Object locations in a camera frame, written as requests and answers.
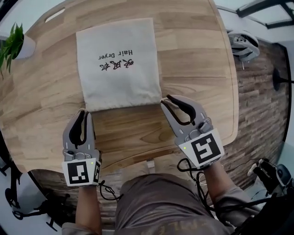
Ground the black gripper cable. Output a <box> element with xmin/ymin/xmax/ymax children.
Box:
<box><xmin>176</xmin><ymin>157</ymin><xmax>269</xmax><ymax>218</ymax></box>
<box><xmin>97</xmin><ymin>180</ymin><xmax>124</xmax><ymax>202</ymax></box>

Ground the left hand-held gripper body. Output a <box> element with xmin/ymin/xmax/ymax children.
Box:
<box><xmin>61</xmin><ymin>146</ymin><xmax>102</xmax><ymax>187</ymax></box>

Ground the black chair base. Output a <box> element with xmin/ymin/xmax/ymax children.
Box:
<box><xmin>4</xmin><ymin>160</ymin><xmax>71</xmax><ymax>233</ymax></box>

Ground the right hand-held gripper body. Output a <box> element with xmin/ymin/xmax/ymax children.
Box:
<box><xmin>174</xmin><ymin>117</ymin><xmax>226</xmax><ymax>170</ymax></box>

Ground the white helmet-shaped chair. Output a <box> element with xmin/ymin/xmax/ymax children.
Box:
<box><xmin>226</xmin><ymin>29</ymin><xmax>260</xmax><ymax>71</ymax></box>

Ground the white plant pot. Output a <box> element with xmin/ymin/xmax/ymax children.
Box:
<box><xmin>13</xmin><ymin>34</ymin><xmax>37</xmax><ymax>61</ymax></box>

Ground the dark window frame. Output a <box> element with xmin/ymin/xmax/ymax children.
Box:
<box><xmin>215</xmin><ymin>0</ymin><xmax>294</xmax><ymax>29</ymax></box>

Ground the white cloth drawstring bag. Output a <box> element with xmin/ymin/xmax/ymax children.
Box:
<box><xmin>75</xmin><ymin>17</ymin><xmax>163</xmax><ymax>113</ymax></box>

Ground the small white connector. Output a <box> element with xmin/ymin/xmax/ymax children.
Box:
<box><xmin>146</xmin><ymin>160</ymin><xmax>157</xmax><ymax>174</ymax></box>

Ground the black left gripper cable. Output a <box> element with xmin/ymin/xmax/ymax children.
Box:
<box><xmin>97</xmin><ymin>180</ymin><xmax>124</xmax><ymax>202</ymax></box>

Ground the black device with grey parts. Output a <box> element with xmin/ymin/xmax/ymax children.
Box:
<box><xmin>247</xmin><ymin>157</ymin><xmax>294</xmax><ymax>198</ymax></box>

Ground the person's right forearm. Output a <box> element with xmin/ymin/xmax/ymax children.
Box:
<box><xmin>203</xmin><ymin>160</ymin><xmax>231</xmax><ymax>208</ymax></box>

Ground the green potted plant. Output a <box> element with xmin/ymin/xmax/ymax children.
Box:
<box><xmin>0</xmin><ymin>22</ymin><xmax>25</xmax><ymax>80</ymax></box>

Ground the black round stand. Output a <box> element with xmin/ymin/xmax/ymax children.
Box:
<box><xmin>272</xmin><ymin>67</ymin><xmax>294</xmax><ymax>92</ymax></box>

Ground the person's brown clothing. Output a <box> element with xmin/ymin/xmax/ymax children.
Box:
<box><xmin>61</xmin><ymin>173</ymin><xmax>261</xmax><ymax>235</ymax></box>

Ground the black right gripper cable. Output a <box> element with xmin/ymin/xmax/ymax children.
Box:
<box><xmin>176</xmin><ymin>157</ymin><xmax>269</xmax><ymax>218</ymax></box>

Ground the person's left forearm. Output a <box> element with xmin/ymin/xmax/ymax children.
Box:
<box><xmin>75</xmin><ymin>184</ymin><xmax>102</xmax><ymax>235</ymax></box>

